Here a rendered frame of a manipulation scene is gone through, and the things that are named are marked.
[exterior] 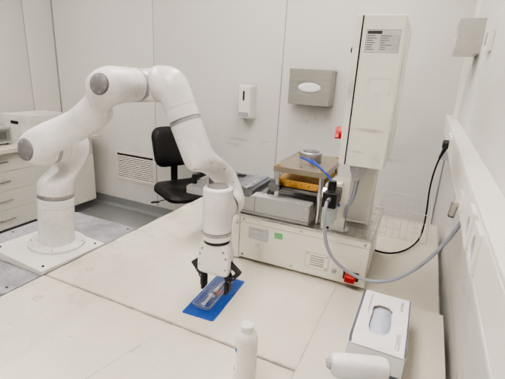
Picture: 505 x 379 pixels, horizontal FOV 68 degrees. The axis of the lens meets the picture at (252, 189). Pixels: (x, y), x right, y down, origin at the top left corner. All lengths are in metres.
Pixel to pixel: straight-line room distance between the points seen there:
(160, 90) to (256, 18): 2.06
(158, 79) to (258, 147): 2.06
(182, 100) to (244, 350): 0.63
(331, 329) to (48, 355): 0.68
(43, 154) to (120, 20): 2.58
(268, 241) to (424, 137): 1.70
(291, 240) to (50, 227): 0.84
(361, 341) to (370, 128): 0.58
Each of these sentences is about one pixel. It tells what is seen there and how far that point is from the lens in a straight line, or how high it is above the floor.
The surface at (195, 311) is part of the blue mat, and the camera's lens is 1.12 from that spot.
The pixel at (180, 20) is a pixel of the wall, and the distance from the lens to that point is 3.39.
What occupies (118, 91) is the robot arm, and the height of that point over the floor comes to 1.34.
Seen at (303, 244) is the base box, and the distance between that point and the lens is 1.27.
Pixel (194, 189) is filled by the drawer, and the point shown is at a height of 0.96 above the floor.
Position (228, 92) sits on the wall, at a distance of 3.13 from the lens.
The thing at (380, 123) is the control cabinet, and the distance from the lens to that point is 1.13.
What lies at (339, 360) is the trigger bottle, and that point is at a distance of 0.56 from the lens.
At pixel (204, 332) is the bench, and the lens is 1.05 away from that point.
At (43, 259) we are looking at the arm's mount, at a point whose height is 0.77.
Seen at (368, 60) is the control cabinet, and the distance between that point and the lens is 1.13.
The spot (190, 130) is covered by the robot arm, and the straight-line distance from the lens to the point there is 1.01.
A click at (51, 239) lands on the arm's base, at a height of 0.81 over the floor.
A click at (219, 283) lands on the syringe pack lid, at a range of 1.20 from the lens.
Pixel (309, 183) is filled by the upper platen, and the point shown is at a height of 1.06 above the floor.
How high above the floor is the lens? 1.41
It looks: 18 degrees down
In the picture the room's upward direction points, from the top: 3 degrees clockwise
